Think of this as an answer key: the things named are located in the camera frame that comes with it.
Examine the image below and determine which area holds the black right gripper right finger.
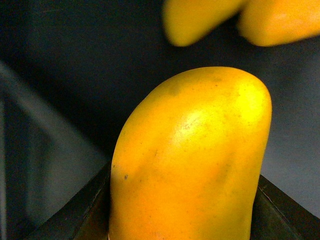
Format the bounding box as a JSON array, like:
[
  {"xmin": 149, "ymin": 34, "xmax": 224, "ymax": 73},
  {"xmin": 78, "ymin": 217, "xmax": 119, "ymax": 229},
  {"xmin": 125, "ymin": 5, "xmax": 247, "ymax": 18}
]
[{"xmin": 251, "ymin": 175, "xmax": 320, "ymax": 240}]

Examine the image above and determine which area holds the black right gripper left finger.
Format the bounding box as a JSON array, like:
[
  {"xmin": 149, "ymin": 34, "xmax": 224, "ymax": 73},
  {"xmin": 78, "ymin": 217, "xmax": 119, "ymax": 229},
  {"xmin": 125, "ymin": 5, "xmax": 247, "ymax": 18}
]
[{"xmin": 25, "ymin": 163, "xmax": 111, "ymax": 240}]

